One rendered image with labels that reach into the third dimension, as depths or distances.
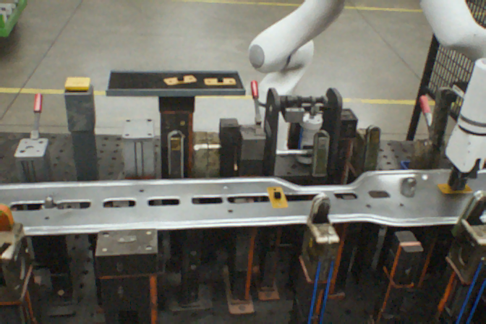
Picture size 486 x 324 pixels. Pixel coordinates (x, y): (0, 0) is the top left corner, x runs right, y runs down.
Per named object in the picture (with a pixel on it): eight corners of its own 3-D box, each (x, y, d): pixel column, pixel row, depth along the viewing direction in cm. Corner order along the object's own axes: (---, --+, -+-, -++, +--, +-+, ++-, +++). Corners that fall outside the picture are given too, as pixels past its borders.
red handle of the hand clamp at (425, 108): (430, 145, 143) (416, 95, 150) (427, 148, 145) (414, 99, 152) (445, 144, 144) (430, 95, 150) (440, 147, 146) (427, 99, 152)
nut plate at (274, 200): (288, 207, 125) (288, 203, 125) (273, 207, 125) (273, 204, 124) (280, 187, 133) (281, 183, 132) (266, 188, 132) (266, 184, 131)
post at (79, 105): (78, 226, 161) (61, 94, 138) (81, 212, 167) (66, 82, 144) (103, 226, 162) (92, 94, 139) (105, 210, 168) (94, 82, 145)
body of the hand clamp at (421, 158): (397, 247, 162) (425, 149, 144) (388, 233, 168) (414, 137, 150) (415, 246, 163) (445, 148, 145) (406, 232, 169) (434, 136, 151)
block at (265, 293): (259, 301, 140) (270, 214, 125) (252, 267, 151) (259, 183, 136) (279, 299, 141) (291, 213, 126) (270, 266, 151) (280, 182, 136)
